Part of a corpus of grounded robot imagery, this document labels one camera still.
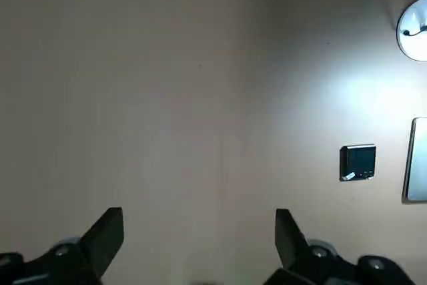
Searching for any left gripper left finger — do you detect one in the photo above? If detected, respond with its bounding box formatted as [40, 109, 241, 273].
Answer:
[0, 207, 125, 285]

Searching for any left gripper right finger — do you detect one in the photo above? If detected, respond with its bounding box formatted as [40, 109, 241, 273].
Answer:
[266, 208, 418, 285]

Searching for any small black square object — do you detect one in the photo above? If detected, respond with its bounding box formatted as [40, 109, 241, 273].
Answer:
[339, 144, 378, 183]

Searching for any white gooseneck desk lamp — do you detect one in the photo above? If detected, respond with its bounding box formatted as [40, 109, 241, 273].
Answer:
[396, 0, 427, 63]

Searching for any silver closed laptop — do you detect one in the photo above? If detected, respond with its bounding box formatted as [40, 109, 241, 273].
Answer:
[402, 117, 427, 204]

